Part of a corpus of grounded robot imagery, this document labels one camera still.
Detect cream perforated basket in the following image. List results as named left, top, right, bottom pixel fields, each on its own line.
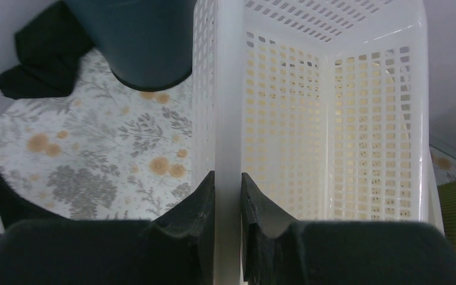
left=387, top=1, right=456, bottom=149

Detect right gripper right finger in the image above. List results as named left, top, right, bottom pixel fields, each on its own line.
left=241, top=173, right=456, bottom=284

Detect floral patterned mat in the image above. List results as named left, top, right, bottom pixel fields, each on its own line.
left=0, top=50, right=446, bottom=235

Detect black cloth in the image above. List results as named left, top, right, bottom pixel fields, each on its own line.
left=0, top=1, right=94, bottom=100

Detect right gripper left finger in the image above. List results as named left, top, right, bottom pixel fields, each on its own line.
left=0, top=172, right=215, bottom=284

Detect dark blue round bin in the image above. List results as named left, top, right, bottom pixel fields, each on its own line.
left=66, top=0, right=196, bottom=91

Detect white perforated basket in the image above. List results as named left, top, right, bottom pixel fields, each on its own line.
left=191, top=1, right=429, bottom=284

